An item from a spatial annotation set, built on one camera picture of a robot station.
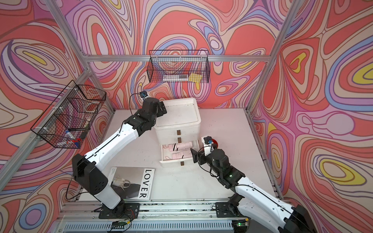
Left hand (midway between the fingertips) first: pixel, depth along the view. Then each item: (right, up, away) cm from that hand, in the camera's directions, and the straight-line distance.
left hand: (157, 106), depth 81 cm
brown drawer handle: (+12, -15, +2) cm, 19 cm away
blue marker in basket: (-44, -15, -8) cm, 47 cm away
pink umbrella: (+11, -25, +12) cm, 30 cm away
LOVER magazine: (-13, -43, -2) cm, 45 cm away
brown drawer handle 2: (+12, -20, +6) cm, 24 cm away
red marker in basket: (-34, -18, -16) cm, 42 cm away
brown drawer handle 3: (+14, -34, +5) cm, 37 cm away
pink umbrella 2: (+16, -29, +8) cm, 34 cm away
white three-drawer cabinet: (+14, -4, +6) cm, 16 cm away
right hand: (+23, -24, -2) cm, 34 cm away
